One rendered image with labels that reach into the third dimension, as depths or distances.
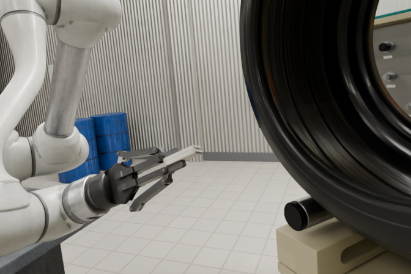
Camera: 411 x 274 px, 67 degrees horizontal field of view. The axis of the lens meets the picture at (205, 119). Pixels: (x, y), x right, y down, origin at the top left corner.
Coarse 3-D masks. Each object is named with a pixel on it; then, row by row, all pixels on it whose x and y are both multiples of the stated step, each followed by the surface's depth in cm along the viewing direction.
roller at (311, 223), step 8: (296, 200) 48; (304, 200) 48; (312, 200) 48; (288, 208) 48; (296, 208) 46; (304, 208) 46; (312, 208) 47; (320, 208) 47; (288, 216) 48; (296, 216) 47; (304, 216) 46; (312, 216) 46; (320, 216) 47; (328, 216) 48; (296, 224) 47; (304, 224) 46; (312, 224) 47
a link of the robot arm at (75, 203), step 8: (88, 176) 63; (72, 184) 63; (80, 184) 61; (88, 184) 62; (64, 192) 63; (72, 192) 61; (80, 192) 60; (88, 192) 61; (64, 200) 61; (72, 200) 61; (80, 200) 60; (88, 200) 60; (64, 208) 61; (72, 208) 61; (80, 208) 60; (88, 208) 60; (96, 208) 61; (72, 216) 61; (80, 216) 61; (88, 216) 61; (96, 216) 63
